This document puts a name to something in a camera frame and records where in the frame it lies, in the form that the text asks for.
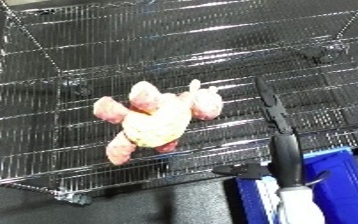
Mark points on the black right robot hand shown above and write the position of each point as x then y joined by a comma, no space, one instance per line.
285,156

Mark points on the pink and yellow soft toy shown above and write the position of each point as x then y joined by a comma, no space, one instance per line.
155,125

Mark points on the pale right robot arm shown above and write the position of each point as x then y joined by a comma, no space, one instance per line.
300,206

